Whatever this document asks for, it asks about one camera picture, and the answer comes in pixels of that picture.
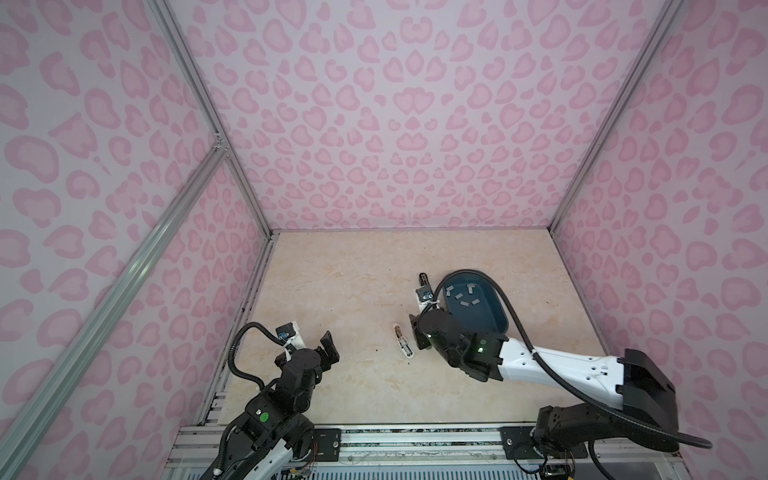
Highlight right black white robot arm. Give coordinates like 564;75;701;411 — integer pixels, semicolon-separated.
409;309;681;453

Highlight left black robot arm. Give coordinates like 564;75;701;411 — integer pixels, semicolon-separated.
202;322;341;479

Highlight teal plastic tray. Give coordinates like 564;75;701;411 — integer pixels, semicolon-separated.
441;270;509;334

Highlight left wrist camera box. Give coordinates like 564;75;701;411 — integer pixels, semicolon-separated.
276;322;305;352

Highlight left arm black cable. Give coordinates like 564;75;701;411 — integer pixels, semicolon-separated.
226;322;286;391

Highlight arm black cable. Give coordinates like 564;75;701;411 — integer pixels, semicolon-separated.
226;322;286;391
431;269;713;450

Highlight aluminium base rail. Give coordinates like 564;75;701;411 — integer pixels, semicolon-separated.
161;422;679;480

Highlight aluminium frame diagonal bar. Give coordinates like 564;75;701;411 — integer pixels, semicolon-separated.
1;143;229;479

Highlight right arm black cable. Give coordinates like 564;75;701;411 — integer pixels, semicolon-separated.
431;269;713;450

